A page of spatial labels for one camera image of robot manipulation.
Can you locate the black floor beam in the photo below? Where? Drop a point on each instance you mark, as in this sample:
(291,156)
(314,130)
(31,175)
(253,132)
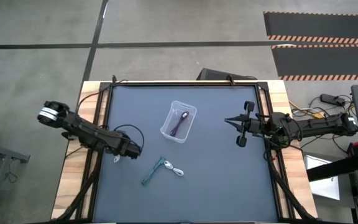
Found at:
(334,168)

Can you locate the white paper sheet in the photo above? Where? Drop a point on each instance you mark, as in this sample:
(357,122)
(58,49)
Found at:
(323,183)

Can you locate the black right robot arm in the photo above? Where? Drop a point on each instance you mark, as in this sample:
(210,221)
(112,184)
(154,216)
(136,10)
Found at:
(309,126)

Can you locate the clear plastic bin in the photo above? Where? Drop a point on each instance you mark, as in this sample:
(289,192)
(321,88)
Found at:
(168,129)

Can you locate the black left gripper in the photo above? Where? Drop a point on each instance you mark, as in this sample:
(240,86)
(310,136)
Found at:
(126,147)

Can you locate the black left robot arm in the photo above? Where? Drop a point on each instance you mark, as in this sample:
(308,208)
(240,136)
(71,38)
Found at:
(79,129)

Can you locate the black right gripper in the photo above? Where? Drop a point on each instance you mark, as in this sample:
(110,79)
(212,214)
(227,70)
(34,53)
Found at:
(253,127)

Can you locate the black floor mat orange stripes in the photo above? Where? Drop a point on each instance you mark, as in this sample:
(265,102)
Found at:
(322,26)
(325,60)

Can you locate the black metal rig frame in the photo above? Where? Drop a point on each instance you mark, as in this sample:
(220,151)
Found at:
(104,109)

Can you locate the black power strip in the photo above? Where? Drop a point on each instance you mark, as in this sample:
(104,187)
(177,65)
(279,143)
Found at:
(332,99)

